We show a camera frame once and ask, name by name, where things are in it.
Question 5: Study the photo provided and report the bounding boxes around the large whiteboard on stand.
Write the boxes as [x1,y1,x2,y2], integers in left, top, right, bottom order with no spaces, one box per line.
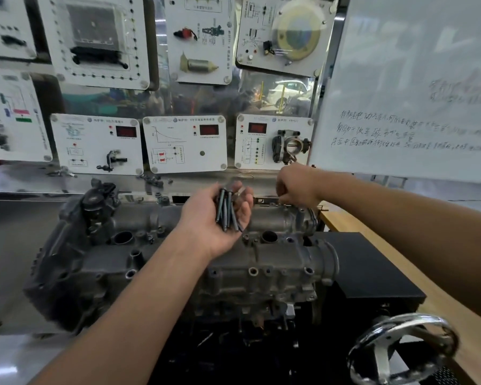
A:
[308,0,481,205]

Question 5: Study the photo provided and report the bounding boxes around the white panel curve graph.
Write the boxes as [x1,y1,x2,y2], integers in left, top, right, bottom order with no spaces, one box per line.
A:
[142,115,228,174]

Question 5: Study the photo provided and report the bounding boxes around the white panel brass filter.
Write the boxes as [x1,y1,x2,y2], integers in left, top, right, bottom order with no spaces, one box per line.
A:
[163,0,235,86]

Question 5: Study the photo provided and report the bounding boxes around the black throttle body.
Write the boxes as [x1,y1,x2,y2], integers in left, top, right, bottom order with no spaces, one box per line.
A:
[271,130,312,164]

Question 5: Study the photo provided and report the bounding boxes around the person's left forearm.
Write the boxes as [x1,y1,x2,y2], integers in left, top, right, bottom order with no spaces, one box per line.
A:
[28,236,209,385]

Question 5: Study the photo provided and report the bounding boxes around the person's left hand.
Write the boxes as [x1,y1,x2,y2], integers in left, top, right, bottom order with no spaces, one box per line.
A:
[176,181,255,261]

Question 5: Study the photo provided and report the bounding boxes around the white panel green red labels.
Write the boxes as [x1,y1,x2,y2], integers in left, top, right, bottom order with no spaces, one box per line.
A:
[0,67,53,163]

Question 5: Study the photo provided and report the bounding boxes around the grey metal engine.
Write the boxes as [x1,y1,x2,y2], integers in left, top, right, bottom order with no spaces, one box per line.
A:
[24,178,340,335]

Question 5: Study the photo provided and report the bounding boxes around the black perforated metal panel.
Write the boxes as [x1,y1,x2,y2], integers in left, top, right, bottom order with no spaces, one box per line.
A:
[437,364,462,385]

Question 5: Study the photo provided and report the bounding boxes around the small black metal clip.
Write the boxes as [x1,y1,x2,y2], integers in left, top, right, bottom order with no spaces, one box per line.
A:
[138,174,174,188]

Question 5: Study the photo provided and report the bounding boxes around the chrome handwheel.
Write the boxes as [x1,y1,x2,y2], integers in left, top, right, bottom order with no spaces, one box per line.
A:
[346,313,461,385]

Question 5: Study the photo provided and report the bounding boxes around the white panel control module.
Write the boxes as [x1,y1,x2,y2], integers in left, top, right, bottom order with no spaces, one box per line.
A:
[36,0,151,91]

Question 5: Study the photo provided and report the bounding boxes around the person's right hand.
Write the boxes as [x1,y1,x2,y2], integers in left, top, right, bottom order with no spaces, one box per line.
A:
[275,163,325,209]

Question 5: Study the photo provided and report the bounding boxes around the bundle of long dark bolts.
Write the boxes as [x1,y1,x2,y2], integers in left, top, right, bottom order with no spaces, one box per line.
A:
[215,187,245,233]

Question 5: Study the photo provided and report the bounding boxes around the clear cased control module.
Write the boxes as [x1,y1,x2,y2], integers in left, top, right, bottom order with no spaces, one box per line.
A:
[66,3,129,68]

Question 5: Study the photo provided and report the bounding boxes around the person's right forearm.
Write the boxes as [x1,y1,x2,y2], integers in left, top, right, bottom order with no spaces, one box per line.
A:
[312,170,481,317]

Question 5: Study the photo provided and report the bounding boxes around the white panel throttle body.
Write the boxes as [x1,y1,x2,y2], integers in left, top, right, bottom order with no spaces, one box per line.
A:
[235,114,315,171]

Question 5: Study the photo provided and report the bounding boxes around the white panel black lever sensor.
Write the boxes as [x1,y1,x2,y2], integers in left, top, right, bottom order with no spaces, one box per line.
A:
[50,113,144,176]

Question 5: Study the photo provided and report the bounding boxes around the yellow blue disc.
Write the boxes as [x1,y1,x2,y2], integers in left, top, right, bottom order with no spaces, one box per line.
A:
[276,3,321,60]

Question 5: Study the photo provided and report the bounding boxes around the white panel yellow disc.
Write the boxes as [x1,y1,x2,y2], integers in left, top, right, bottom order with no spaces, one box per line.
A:
[235,0,339,78]

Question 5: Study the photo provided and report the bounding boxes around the white sensor training panel board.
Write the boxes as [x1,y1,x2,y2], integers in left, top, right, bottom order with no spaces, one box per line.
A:
[0,0,337,337]

